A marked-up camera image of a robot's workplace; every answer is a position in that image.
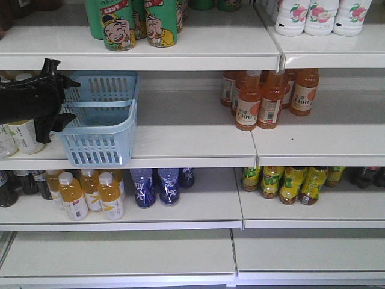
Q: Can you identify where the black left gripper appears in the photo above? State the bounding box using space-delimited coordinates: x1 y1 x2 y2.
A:
1 58 81 143

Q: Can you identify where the light blue plastic basket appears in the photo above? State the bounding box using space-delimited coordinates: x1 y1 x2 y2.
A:
57 70 140 169

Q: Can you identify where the pale yellow juice bottle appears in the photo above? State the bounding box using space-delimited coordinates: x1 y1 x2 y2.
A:
7 119 44 154

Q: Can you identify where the orange juice bottle white label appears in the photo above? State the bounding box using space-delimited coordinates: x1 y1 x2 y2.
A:
80 169 102 212
46 169 64 210
58 172 88 221
98 172 124 220

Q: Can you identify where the dark soy sauce bottle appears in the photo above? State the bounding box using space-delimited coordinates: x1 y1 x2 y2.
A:
0 171 18 207
32 170 52 200
13 170 38 195

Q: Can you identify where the blue sports drink bottle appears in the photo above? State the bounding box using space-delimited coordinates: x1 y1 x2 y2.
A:
130 168 156 208
158 168 180 205

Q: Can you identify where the orange C100 drink bottle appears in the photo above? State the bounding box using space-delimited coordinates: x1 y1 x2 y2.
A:
289 68 319 116
257 70 285 129
235 70 262 131

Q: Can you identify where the yellow label iced tea bottle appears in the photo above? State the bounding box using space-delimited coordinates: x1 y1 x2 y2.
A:
241 166 262 191
279 166 307 205
298 166 328 205
260 166 285 199

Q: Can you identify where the white store shelving unit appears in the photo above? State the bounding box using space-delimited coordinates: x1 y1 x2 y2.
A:
1 1 384 288

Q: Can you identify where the white peach drink bottle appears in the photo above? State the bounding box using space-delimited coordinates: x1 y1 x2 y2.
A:
275 0 310 37
332 0 372 37
304 0 339 36

